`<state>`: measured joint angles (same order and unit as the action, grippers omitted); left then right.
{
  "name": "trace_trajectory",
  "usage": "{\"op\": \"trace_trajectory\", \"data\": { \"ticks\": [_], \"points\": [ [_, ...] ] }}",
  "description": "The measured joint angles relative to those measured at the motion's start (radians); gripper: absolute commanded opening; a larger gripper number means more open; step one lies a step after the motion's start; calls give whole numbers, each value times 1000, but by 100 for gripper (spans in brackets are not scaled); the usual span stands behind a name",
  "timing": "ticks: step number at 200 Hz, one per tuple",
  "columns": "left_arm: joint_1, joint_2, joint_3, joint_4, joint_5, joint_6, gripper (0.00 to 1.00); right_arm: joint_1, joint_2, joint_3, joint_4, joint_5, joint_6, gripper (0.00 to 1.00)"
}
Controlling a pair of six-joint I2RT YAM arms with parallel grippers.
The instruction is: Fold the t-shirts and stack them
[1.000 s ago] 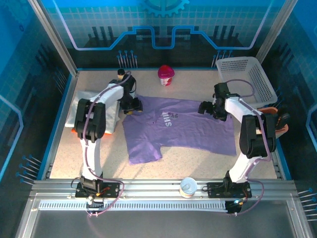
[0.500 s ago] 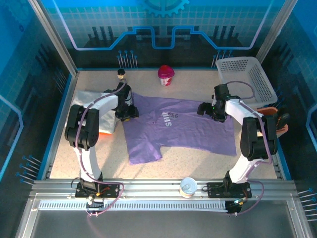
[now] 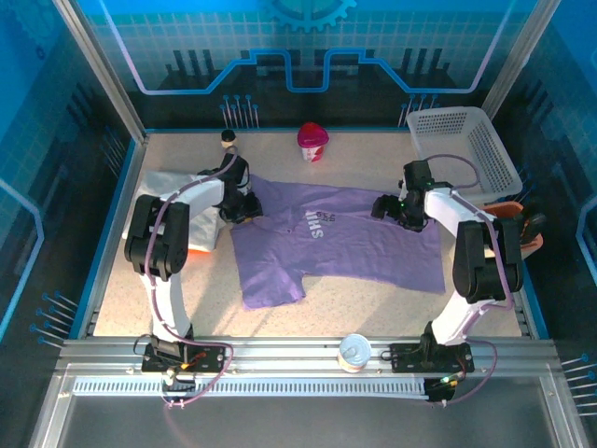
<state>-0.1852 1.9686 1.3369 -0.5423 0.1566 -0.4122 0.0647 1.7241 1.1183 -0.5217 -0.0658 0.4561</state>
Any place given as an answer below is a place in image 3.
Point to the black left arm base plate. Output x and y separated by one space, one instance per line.
210 357

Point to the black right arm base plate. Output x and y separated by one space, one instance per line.
403 357

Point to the folded orange t-shirt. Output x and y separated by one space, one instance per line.
198 251

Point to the purple t-shirt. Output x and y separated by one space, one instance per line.
350 247

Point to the aluminium mounting rail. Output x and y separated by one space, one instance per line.
289 350

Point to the white cup with pink lid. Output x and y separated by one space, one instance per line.
312 135

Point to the aluminium frame post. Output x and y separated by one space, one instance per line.
100 70
517 60

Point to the white perforated plastic basket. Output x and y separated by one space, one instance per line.
466 135

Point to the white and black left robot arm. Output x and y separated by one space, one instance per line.
168 289

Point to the beige bottle with black cap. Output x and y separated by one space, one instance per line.
228 137

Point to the beige and orange knife block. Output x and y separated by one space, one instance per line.
506 210

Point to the folded white t-shirt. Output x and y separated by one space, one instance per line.
205 233

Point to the grey metal panel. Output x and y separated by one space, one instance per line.
303 424

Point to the small black electronics box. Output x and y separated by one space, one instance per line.
179 380
440 389

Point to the tin can with pull tab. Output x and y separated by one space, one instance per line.
354 350

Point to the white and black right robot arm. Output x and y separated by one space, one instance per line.
448 205

